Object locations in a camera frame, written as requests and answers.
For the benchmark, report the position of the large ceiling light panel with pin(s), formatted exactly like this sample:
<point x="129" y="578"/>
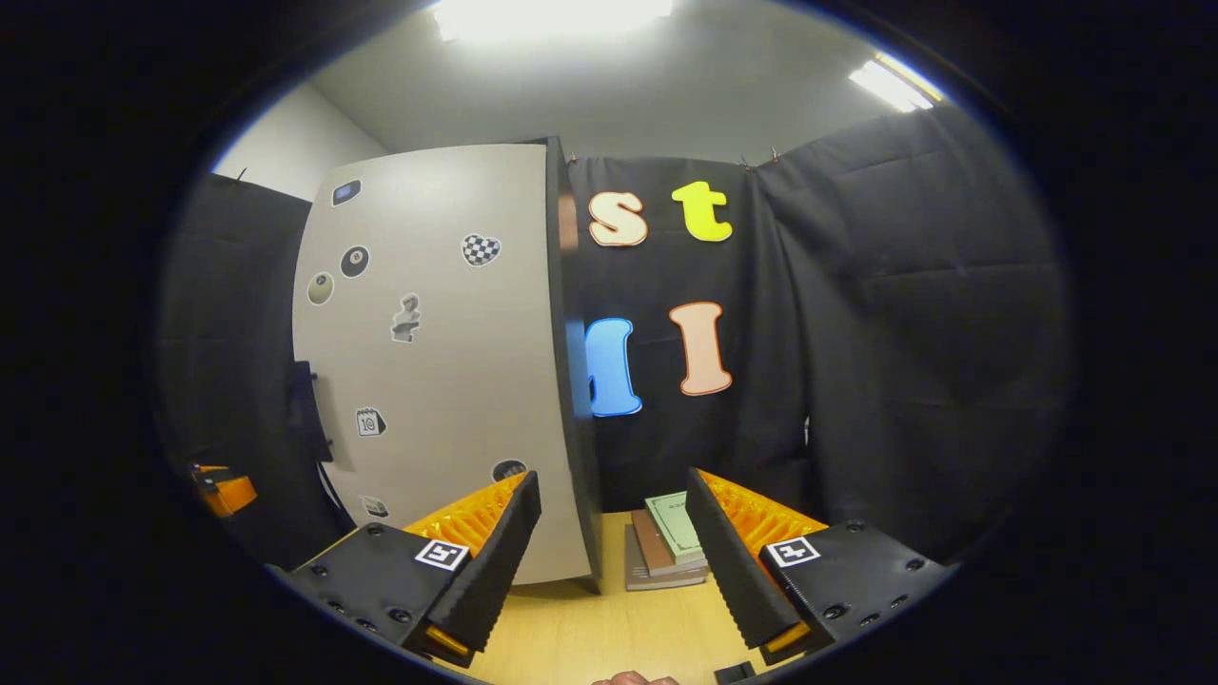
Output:
<point x="552" y="19"/>

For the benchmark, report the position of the dark grey cabinet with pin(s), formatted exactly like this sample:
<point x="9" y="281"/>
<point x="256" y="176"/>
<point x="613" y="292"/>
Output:
<point x="576" y="381"/>

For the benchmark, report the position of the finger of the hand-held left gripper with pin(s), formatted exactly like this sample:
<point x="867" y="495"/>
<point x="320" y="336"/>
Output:
<point x="233" y="495"/>

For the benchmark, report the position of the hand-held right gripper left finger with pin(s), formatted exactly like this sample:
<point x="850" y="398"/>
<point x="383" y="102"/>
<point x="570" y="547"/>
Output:
<point x="495" y="571"/>

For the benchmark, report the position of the small ceiling light panel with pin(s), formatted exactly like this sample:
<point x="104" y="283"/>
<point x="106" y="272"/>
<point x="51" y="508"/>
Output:
<point x="893" y="84"/>

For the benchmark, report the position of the grey book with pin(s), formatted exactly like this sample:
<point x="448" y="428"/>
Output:
<point x="638" y="576"/>

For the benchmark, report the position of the black backdrop cloth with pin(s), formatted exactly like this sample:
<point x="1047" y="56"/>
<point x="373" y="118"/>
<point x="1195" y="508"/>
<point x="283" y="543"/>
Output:
<point x="904" y="381"/>

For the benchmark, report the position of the beige cabinet door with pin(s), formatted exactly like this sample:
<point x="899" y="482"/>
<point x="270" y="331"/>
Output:
<point x="447" y="381"/>

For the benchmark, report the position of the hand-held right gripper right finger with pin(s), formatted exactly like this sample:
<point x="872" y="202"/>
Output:
<point x="733" y="571"/>

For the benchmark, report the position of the brown book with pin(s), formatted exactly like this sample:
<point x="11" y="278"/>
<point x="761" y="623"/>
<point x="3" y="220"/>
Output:
<point x="652" y="552"/>

